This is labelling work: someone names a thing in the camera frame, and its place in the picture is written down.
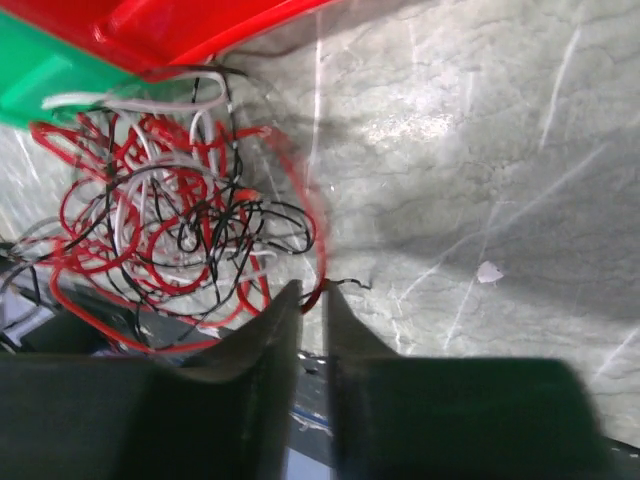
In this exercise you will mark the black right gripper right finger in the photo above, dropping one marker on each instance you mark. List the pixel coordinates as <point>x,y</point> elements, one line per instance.
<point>407,417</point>

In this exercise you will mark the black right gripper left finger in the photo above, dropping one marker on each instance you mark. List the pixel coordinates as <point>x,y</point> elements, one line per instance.
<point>223,414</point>

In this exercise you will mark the red plastic bin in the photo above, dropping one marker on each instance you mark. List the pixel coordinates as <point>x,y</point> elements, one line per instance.
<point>136,35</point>

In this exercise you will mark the green bin left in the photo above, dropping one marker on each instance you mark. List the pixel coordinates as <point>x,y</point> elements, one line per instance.
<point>35,65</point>

